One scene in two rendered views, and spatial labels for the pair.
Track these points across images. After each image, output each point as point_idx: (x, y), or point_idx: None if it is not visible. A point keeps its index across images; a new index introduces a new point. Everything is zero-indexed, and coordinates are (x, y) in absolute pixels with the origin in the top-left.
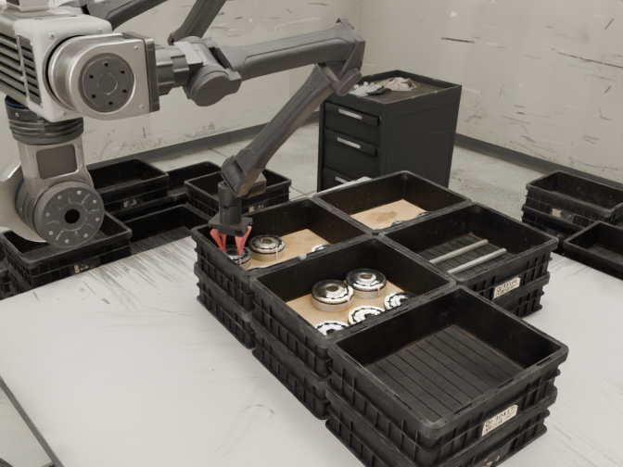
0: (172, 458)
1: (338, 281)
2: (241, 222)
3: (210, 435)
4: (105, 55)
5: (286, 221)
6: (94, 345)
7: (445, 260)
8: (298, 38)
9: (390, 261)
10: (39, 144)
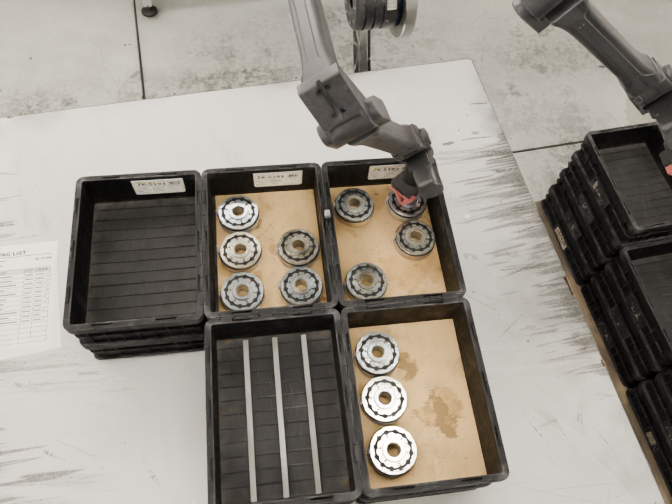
0: (243, 130)
1: (309, 259)
2: (404, 183)
3: (249, 155)
4: None
5: (448, 270)
6: None
7: (307, 408)
8: (307, 18)
9: None
10: None
